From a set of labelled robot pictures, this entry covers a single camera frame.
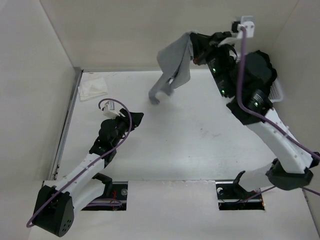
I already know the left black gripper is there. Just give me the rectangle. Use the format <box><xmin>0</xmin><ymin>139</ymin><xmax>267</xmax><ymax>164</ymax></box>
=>
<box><xmin>111</xmin><ymin>108</ymin><xmax>143</xmax><ymax>147</ymax></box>

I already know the grey tank top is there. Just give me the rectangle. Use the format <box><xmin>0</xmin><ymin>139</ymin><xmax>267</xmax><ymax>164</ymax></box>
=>
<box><xmin>148</xmin><ymin>30</ymin><xmax>198</xmax><ymax>105</ymax></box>

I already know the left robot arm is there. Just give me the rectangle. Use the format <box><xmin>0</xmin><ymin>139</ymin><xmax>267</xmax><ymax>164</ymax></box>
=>
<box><xmin>27</xmin><ymin>108</ymin><xmax>144</xmax><ymax>237</ymax></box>

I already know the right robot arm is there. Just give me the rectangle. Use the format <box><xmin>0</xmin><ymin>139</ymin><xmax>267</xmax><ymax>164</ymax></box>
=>
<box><xmin>190</xmin><ymin>32</ymin><xmax>320</xmax><ymax>201</ymax></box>

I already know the white folded tank top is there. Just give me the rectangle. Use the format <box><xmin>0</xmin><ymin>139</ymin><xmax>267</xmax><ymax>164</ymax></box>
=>
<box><xmin>78</xmin><ymin>77</ymin><xmax>108</xmax><ymax>102</ymax></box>

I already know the white plastic basket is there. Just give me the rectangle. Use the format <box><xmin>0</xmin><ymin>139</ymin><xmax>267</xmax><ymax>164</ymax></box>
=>
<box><xmin>268</xmin><ymin>78</ymin><xmax>284</xmax><ymax>103</ymax></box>

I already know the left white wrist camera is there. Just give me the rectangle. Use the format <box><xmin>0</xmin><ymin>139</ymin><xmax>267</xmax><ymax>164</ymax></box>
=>
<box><xmin>101</xmin><ymin>100</ymin><xmax>120</xmax><ymax>119</ymax></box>

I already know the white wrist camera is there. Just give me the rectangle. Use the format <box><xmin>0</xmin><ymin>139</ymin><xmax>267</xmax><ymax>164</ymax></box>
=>
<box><xmin>101</xmin><ymin>100</ymin><xmax>120</xmax><ymax>119</ymax></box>
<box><xmin>231</xmin><ymin>15</ymin><xmax>255</xmax><ymax>39</ymax></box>

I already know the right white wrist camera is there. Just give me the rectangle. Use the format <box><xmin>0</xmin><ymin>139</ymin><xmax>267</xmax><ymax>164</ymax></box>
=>
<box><xmin>231</xmin><ymin>15</ymin><xmax>255</xmax><ymax>39</ymax></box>

